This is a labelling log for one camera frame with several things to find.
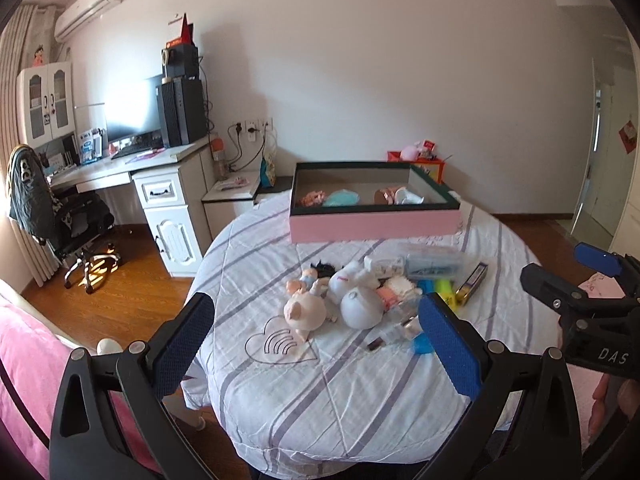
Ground pink storage box green rim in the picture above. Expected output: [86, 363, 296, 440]
[288, 162, 461, 243]

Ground wall power sockets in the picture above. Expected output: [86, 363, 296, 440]
[234, 117, 273, 134]

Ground white desk with drawers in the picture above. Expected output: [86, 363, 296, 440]
[52, 138, 214, 278]

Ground pig figurine toy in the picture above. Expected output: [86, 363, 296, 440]
[283, 287, 337, 341]

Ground black office chair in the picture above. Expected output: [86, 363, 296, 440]
[6, 144, 122, 295]

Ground white charger adapter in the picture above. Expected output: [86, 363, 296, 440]
[363, 256, 405, 280]

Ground computer monitor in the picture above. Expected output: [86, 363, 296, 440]
[104, 75, 162, 143]

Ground white air conditioner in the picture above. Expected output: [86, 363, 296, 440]
[54, 0, 122, 44]

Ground rose gold cup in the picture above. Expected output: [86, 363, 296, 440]
[373, 186, 402, 206]

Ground person's hand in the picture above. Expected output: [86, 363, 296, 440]
[588, 374, 640, 442]

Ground white striped quilt cover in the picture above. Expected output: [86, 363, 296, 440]
[180, 192, 564, 479]

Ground gold rectangular box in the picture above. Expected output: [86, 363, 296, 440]
[454, 262, 488, 307]

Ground low white black cabinet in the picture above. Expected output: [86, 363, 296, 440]
[202, 171, 293, 238]

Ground white glass door cabinet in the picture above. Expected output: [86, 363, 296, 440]
[16, 62, 75, 148]

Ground white unicorn toy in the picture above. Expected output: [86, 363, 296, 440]
[326, 261, 380, 306]

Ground red toy crate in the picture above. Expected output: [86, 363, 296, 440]
[386, 151, 446, 183]

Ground pink block toy house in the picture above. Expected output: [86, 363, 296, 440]
[298, 191, 326, 207]

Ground white door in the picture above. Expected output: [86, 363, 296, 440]
[570, 66, 638, 249]

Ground clear plastic swab box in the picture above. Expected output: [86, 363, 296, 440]
[404, 245, 463, 281]

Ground pink sofa cushion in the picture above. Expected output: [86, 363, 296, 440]
[0, 294, 162, 480]

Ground black speaker box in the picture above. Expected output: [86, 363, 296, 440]
[162, 44, 200, 78]

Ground white round piggy bank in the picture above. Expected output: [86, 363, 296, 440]
[340, 287, 384, 330]

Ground black hair clip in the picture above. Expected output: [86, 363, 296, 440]
[311, 261, 337, 278]

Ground yellow highlighter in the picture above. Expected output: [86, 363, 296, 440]
[435, 278, 458, 312]

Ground pink plush in crate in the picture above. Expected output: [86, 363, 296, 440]
[399, 145, 421, 162]

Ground black computer tower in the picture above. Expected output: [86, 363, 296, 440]
[155, 78, 207, 148]

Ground baby doll blue clothes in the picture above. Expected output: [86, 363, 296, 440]
[285, 266, 328, 296]

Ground blue highlighter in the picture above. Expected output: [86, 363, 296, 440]
[416, 280, 435, 295]

